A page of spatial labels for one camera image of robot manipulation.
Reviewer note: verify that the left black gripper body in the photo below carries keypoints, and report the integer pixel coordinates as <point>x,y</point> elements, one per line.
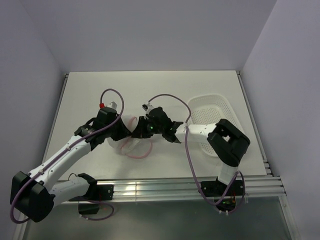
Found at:
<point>108,132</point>

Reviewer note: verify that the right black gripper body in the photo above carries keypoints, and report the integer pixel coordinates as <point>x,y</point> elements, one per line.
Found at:
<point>155,130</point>

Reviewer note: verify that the white mesh laundry bag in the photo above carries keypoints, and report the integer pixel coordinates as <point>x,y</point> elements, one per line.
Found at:
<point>135,148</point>

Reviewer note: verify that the white bra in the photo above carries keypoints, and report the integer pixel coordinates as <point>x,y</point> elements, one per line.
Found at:
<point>129,145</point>

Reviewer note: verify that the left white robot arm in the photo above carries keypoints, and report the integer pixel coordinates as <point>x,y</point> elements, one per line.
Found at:
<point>37,192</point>

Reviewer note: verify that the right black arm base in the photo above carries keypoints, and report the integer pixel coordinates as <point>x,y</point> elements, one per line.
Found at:
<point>234,197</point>

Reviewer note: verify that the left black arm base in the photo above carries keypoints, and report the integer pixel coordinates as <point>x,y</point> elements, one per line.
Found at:
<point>98,199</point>

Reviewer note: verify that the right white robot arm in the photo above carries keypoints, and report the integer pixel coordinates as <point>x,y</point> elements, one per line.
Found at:
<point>227,141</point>

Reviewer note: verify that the white perforated plastic basket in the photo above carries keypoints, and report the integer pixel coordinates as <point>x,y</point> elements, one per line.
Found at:
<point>209,109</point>

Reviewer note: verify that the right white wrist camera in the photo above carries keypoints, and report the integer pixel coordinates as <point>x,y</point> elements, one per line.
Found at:
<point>149,109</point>

